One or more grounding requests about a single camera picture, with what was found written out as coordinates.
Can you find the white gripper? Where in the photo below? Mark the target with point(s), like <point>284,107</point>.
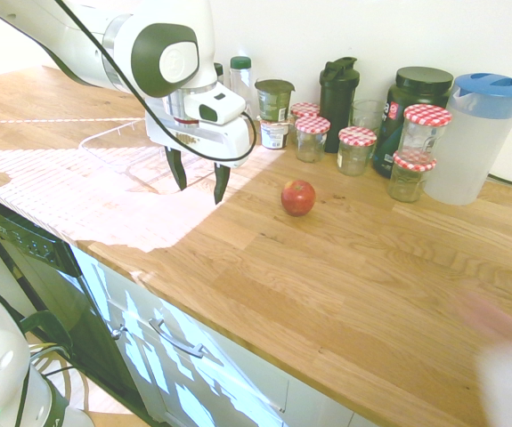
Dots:
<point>211,142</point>

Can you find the red apple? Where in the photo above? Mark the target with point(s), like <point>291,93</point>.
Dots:
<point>298,198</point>

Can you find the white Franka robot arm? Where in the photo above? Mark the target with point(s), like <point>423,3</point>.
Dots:
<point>82,40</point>

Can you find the clear plastic container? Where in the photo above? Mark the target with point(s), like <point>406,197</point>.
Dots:
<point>113,149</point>

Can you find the white yogurt cup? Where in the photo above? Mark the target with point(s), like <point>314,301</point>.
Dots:
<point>275,133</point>

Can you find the clear bottle green cap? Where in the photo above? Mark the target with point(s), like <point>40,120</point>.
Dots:
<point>240,82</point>

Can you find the clear bottle dark cap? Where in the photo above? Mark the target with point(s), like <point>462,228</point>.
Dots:
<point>218,73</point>

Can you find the green yogurt cup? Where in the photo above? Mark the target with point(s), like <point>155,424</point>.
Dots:
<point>273,100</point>

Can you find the glass jar red checkered lid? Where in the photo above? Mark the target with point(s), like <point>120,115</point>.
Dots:
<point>311,140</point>
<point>425,131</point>
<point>304,109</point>
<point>356,151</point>
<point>409,180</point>

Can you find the black shaker bottle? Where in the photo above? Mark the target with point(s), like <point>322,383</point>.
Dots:
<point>336,100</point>

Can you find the metal cabinet knob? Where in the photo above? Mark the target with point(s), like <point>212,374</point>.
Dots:
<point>119,332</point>

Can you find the clear drinking glass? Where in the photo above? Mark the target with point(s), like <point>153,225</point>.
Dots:
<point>367,113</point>

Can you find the black dishwasher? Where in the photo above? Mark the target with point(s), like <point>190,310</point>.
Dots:
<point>46,276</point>

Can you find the white kitchen cabinet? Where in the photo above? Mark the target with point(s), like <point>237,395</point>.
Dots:
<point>220,382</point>

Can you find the dark green powder tub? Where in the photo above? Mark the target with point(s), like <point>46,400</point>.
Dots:
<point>420,86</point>

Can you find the plastic pitcher blue lid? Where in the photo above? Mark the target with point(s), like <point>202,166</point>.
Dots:
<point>473,147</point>

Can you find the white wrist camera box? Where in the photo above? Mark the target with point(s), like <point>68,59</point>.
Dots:
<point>213,107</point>

